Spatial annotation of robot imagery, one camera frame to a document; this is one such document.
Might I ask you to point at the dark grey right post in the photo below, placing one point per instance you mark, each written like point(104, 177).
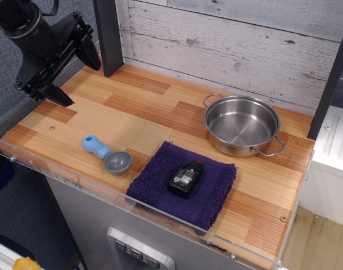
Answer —
point(326, 98)

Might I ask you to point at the silver dispenser button panel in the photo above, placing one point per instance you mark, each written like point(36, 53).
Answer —
point(131, 253)

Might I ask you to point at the dark grey left post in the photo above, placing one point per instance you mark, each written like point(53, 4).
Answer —
point(109, 35)

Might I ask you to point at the small black bottle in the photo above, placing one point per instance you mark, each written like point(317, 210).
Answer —
point(184, 180)

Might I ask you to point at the blue grey toy scoop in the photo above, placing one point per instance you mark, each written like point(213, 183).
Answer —
point(117, 162)

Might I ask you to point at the purple towel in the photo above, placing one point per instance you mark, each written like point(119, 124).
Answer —
point(207, 198)

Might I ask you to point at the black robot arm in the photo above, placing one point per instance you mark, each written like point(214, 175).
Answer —
point(8, 11)

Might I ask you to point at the dark grey post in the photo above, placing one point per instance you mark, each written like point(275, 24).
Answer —
point(326, 98)
point(109, 35)

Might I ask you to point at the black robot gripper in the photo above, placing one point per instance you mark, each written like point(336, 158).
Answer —
point(46, 50)

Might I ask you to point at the stainless steel pan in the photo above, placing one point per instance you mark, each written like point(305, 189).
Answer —
point(242, 126)

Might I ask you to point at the white aluminium side unit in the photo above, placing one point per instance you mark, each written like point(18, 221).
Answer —
point(322, 190)

